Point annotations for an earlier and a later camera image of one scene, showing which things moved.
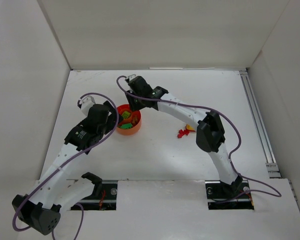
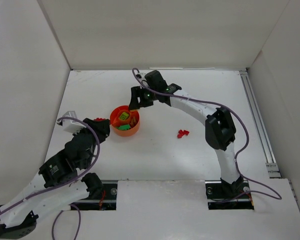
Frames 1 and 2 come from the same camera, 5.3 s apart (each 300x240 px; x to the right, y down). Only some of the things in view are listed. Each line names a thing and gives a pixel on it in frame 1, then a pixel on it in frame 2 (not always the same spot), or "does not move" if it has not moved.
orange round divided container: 131,123 does not move
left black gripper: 112,116 → 100,127
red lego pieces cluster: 182,132 does not move
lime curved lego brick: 126,115 does not move
